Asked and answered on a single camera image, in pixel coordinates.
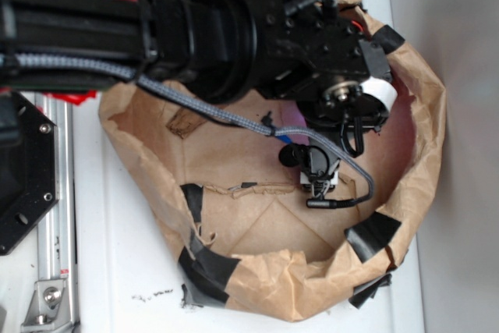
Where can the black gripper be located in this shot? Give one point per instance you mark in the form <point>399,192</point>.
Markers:
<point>354,106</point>

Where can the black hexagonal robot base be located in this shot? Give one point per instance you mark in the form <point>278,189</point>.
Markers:
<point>28,169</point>

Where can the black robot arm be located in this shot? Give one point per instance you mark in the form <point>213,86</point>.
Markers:
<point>304,51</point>

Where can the brown paper bag bin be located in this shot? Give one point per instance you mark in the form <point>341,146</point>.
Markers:
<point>236,220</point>

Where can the small gripper camera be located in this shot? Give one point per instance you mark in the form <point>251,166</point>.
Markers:
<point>318,169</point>

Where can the aluminium extrusion rail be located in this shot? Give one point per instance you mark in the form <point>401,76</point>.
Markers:
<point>56,232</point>

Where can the metal corner bracket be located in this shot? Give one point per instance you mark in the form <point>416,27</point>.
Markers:
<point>49,309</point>

